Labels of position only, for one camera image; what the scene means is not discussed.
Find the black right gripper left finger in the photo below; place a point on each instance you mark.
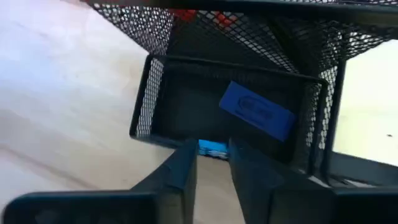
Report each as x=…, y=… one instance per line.
x=180, y=186

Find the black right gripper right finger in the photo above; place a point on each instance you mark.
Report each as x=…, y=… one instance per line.
x=252, y=186

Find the teal binder clip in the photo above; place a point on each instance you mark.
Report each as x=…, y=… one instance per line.
x=213, y=147

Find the blue eraser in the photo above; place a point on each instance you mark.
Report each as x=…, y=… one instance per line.
x=258, y=110

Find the black mesh desk organizer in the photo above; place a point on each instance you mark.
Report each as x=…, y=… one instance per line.
x=192, y=105

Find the yellow sticky note pad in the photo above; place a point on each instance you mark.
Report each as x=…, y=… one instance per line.
x=367, y=109

